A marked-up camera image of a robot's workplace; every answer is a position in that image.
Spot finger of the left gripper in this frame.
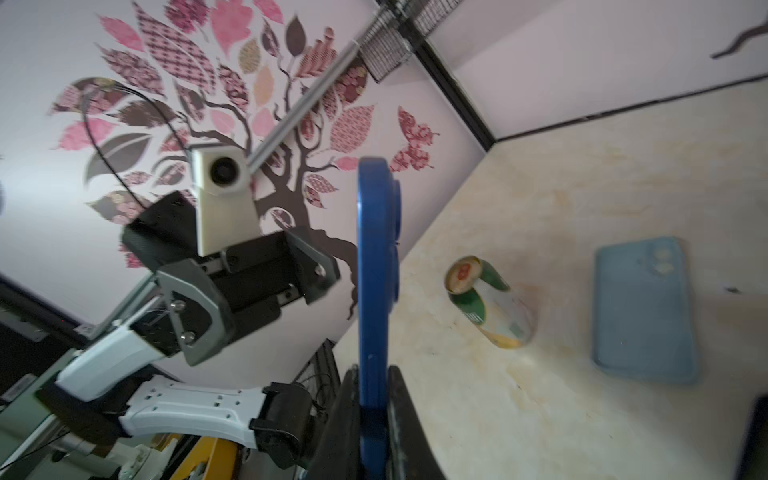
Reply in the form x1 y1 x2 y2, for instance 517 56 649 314
156 258 236 367
285 227 340 304

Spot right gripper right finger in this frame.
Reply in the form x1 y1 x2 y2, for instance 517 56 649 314
387 365 446 480

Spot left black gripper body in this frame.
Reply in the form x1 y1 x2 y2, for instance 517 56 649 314
122 193 300 356

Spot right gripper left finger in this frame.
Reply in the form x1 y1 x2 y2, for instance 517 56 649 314
305 367 362 480

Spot black phone sideways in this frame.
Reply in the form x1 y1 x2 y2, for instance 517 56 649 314
734 394 768 480

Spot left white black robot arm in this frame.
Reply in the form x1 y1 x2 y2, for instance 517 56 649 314
37 192 339 469

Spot green gold drink can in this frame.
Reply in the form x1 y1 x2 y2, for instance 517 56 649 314
444 256 537 349

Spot grey aluminium rail left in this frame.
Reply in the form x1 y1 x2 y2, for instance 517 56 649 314
242 5 415 175

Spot black wire basket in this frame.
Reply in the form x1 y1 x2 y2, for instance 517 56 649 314
357 0 462 83

